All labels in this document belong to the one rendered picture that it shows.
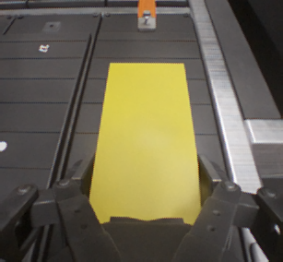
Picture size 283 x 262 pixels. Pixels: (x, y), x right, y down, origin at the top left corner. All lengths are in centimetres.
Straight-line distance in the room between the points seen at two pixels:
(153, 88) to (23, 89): 15
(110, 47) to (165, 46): 7
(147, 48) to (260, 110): 15
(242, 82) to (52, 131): 22
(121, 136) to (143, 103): 3
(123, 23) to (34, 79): 16
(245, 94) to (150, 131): 14
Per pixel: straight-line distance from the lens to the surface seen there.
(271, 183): 48
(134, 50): 27
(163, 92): 18
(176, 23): 34
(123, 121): 16
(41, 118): 22
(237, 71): 29
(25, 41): 33
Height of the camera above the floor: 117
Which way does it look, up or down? 56 degrees down
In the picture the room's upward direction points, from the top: 1 degrees counter-clockwise
